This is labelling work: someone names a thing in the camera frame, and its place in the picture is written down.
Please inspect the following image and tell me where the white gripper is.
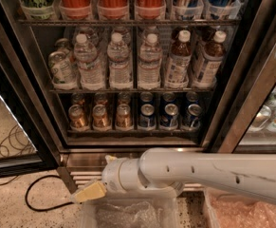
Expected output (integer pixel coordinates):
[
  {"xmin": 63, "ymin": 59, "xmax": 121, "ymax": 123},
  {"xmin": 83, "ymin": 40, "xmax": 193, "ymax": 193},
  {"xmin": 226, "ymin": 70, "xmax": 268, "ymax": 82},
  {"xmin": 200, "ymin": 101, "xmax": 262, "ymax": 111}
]
[{"xmin": 70, "ymin": 155, "xmax": 126, "ymax": 203}]

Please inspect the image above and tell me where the orange can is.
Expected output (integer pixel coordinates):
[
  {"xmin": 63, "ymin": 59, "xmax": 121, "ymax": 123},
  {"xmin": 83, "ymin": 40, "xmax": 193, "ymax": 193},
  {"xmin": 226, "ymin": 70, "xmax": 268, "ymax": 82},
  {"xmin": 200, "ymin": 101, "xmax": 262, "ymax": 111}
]
[
  {"xmin": 92, "ymin": 104, "xmax": 111, "ymax": 130},
  {"xmin": 68, "ymin": 104, "xmax": 88, "ymax": 131},
  {"xmin": 118, "ymin": 92, "xmax": 131, "ymax": 105},
  {"xmin": 116, "ymin": 104, "xmax": 133, "ymax": 129},
  {"xmin": 94, "ymin": 93, "xmax": 108, "ymax": 106},
  {"xmin": 71, "ymin": 93, "xmax": 85, "ymax": 108}
]

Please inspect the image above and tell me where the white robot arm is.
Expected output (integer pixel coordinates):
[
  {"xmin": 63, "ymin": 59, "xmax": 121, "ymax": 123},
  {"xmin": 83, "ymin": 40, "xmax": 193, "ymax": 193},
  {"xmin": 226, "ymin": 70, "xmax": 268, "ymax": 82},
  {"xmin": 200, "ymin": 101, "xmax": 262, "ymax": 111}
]
[{"xmin": 72, "ymin": 148, "xmax": 276, "ymax": 205}]

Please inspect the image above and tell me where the front left blue can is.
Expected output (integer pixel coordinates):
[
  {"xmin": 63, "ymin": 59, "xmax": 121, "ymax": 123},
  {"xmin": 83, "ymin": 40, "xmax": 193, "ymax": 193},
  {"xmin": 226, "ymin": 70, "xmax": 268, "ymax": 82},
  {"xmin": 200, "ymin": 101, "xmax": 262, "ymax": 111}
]
[{"xmin": 139, "ymin": 104, "xmax": 156, "ymax": 128}]

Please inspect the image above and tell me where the front middle blue can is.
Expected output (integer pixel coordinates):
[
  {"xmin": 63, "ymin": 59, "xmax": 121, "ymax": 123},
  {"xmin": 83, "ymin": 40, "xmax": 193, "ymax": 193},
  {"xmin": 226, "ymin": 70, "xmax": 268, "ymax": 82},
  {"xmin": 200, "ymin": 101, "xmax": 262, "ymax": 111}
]
[{"xmin": 160, "ymin": 104, "xmax": 178, "ymax": 129}]

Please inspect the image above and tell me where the back left blue can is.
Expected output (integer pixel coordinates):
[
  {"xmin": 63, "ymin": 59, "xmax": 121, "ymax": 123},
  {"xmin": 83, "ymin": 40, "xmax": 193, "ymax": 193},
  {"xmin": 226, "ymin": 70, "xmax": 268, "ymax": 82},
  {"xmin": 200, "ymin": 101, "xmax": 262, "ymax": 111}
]
[{"xmin": 140, "ymin": 92, "xmax": 154, "ymax": 105}]

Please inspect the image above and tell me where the open glass fridge door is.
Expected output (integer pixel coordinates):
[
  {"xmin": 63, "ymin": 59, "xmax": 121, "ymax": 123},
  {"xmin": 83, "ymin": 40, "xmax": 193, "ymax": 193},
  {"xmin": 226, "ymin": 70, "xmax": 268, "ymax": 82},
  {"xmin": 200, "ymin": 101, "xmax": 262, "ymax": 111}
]
[{"xmin": 0, "ymin": 16, "xmax": 60, "ymax": 180}]

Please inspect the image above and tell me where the back middle blue can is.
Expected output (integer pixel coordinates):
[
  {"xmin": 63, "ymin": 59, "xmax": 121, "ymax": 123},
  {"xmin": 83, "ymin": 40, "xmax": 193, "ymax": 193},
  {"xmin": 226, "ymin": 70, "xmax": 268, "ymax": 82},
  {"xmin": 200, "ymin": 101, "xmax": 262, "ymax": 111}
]
[{"xmin": 162, "ymin": 92, "xmax": 175, "ymax": 105}]

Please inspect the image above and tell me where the stainless steel fridge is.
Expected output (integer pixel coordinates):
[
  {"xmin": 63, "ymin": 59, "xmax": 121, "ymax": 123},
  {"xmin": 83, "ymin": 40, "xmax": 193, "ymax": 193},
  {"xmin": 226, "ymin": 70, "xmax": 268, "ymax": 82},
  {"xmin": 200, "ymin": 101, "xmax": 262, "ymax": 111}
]
[{"xmin": 0, "ymin": 0, "xmax": 276, "ymax": 191}]

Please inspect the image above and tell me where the front right blue can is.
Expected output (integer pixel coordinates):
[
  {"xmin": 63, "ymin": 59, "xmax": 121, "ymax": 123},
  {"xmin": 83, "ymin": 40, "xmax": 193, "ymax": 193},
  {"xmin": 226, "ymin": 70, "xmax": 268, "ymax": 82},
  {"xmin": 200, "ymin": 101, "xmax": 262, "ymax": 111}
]
[{"xmin": 182, "ymin": 104, "xmax": 202, "ymax": 131}]

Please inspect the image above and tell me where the front white green can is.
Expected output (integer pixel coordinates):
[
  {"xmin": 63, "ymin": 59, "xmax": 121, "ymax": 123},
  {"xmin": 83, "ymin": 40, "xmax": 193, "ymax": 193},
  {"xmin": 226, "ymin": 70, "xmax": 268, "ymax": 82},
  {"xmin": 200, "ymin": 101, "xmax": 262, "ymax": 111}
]
[{"xmin": 48, "ymin": 51, "xmax": 78, "ymax": 90}]

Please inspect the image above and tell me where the white green can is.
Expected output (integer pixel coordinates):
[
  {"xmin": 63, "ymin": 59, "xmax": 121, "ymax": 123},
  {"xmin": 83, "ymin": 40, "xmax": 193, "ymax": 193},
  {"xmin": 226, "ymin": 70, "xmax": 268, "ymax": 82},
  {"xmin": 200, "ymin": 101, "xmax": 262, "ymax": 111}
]
[
  {"xmin": 48, "ymin": 51, "xmax": 78, "ymax": 90},
  {"xmin": 54, "ymin": 38, "xmax": 74, "ymax": 61}
]

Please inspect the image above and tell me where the back right blue can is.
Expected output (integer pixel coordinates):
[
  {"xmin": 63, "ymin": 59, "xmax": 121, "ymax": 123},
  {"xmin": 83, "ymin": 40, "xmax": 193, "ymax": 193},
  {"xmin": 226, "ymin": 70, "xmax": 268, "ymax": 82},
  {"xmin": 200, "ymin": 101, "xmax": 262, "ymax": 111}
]
[{"xmin": 185, "ymin": 91, "xmax": 199, "ymax": 106}]

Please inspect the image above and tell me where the back white green can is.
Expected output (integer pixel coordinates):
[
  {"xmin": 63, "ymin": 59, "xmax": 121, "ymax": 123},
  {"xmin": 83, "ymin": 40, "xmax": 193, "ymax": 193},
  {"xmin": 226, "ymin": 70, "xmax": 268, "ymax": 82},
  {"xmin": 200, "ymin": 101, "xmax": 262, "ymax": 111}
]
[{"xmin": 54, "ymin": 38, "xmax": 74, "ymax": 61}]

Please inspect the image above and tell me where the closed right fridge door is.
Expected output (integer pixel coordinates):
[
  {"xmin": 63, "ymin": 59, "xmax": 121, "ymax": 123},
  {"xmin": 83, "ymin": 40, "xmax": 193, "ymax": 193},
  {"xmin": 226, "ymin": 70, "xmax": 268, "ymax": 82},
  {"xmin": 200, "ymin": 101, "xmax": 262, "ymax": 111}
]
[{"xmin": 203, "ymin": 0, "xmax": 276, "ymax": 153}]

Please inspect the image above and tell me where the middle red cola can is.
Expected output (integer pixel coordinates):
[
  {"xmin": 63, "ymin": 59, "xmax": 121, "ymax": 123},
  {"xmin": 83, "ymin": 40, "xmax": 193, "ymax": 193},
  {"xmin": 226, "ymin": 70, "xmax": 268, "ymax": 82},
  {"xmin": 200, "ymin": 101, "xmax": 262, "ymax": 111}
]
[{"xmin": 98, "ymin": 0, "xmax": 128, "ymax": 20}]

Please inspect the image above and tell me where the right red cola can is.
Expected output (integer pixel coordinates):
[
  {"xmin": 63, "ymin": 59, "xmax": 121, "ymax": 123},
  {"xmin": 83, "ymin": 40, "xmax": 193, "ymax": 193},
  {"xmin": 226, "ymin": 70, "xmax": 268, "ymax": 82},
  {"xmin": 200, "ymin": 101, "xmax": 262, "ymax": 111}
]
[{"xmin": 136, "ymin": 0, "xmax": 163, "ymax": 20}]

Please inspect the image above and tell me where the clear bin with bubble wrap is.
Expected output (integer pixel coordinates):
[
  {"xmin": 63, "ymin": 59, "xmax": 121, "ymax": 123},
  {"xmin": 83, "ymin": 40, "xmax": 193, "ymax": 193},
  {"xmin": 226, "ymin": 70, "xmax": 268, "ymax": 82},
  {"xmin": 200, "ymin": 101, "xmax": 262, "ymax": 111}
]
[{"xmin": 79, "ymin": 196, "xmax": 179, "ymax": 228}]

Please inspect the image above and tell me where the middle water bottle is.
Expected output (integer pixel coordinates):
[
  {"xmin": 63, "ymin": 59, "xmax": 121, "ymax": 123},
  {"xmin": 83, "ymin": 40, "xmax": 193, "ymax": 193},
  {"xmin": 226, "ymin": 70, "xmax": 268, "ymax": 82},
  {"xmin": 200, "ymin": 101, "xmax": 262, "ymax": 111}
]
[{"xmin": 107, "ymin": 32, "xmax": 133, "ymax": 89}]

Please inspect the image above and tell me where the water bottle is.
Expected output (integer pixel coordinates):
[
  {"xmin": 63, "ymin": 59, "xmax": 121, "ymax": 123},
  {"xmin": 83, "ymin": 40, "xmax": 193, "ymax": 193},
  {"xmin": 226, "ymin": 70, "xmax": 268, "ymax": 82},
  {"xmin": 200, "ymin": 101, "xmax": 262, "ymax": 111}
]
[
  {"xmin": 107, "ymin": 32, "xmax": 133, "ymax": 89},
  {"xmin": 74, "ymin": 33, "xmax": 105, "ymax": 90},
  {"xmin": 138, "ymin": 33, "xmax": 162, "ymax": 89}
]

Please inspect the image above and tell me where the left water bottle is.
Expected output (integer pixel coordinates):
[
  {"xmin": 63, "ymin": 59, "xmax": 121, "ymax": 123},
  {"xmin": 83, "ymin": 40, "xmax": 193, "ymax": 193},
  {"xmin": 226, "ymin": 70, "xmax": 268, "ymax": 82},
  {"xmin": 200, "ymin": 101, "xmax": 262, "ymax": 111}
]
[{"xmin": 74, "ymin": 33, "xmax": 105, "ymax": 90}]

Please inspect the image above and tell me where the left tea bottle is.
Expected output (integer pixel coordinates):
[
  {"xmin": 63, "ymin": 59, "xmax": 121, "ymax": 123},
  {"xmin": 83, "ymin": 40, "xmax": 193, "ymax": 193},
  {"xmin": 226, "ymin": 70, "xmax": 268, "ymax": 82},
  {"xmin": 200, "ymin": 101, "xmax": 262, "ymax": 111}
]
[{"xmin": 164, "ymin": 29, "xmax": 192, "ymax": 88}]

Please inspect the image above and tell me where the tea bottle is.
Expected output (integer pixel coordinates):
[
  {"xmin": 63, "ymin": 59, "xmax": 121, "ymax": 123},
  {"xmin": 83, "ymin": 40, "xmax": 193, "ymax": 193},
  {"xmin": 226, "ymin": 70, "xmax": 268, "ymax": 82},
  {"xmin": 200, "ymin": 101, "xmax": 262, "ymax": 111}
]
[
  {"xmin": 164, "ymin": 29, "xmax": 192, "ymax": 88},
  {"xmin": 192, "ymin": 30, "xmax": 227, "ymax": 88}
]

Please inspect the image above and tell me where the right water bottle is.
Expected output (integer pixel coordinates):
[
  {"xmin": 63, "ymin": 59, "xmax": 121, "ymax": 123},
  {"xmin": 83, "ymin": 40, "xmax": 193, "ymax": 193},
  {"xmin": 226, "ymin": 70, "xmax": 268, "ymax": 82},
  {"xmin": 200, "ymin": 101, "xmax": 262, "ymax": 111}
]
[{"xmin": 138, "ymin": 33, "xmax": 162, "ymax": 89}]

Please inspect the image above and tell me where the clear bin pink bubble wrap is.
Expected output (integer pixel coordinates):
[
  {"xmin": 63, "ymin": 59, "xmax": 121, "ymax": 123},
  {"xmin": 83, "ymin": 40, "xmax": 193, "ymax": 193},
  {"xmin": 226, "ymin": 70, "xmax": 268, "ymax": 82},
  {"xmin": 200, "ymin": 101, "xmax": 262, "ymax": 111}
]
[{"xmin": 203, "ymin": 188, "xmax": 276, "ymax": 228}]

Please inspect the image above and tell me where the right tea bottle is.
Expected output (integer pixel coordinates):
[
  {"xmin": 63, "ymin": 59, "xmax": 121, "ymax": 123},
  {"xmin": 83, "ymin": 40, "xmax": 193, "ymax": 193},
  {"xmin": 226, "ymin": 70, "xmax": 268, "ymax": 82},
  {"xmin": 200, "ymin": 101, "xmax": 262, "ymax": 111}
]
[{"xmin": 192, "ymin": 30, "xmax": 227, "ymax": 88}]

